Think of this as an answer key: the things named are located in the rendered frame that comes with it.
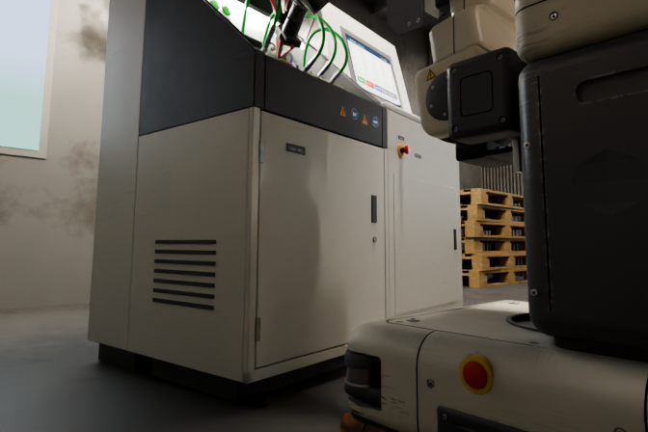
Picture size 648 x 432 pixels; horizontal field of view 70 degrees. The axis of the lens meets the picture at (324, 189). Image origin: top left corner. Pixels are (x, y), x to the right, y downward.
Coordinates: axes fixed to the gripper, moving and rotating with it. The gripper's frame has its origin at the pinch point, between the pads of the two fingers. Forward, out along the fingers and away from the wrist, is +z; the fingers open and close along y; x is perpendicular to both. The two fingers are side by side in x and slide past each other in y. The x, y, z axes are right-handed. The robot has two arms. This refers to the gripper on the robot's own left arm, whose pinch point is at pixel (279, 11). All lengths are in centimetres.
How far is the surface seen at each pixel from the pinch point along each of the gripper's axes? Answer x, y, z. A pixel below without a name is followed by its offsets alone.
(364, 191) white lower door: 40, -19, 52
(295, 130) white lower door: 41.4, 5.0, 20.2
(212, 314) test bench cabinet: 76, 38, 52
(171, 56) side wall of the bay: 2.3, 37.5, 10.0
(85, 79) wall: -194, 115, 107
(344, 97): 21.3, -16.7, 24.0
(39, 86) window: -177, 141, 100
